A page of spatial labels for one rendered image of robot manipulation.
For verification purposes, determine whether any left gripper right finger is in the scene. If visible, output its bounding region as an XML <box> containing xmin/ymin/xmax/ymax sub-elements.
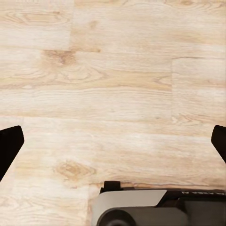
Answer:
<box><xmin>211</xmin><ymin>125</ymin><xmax>226</xmax><ymax>163</ymax></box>

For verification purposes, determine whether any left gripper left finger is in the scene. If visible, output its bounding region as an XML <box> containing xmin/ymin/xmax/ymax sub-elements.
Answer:
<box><xmin>0</xmin><ymin>125</ymin><xmax>24</xmax><ymax>181</ymax></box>

